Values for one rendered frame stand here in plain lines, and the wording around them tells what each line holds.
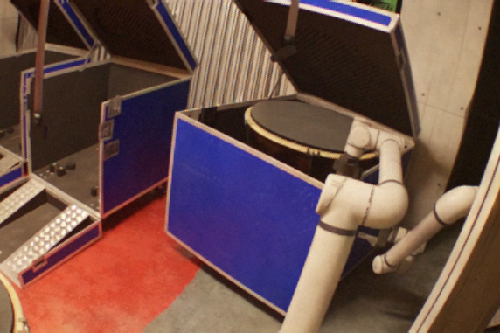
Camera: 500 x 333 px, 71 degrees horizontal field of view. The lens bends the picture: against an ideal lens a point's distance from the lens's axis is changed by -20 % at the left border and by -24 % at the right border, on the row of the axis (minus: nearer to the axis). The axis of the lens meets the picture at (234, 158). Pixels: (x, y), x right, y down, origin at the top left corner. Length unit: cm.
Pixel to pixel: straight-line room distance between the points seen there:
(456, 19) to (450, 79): 44
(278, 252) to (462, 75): 179
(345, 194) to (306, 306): 35
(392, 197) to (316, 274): 30
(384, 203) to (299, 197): 84
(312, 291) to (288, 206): 84
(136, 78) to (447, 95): 247
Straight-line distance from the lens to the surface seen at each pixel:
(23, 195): 319
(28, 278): 253
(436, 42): 296
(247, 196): 214
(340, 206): 115
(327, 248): 118
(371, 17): 197
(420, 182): 317
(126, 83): 367
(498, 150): 92
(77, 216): 288
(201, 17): 437
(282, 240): 208
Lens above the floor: 172
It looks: 23 degrees down
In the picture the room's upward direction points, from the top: 10 degrees clockwise
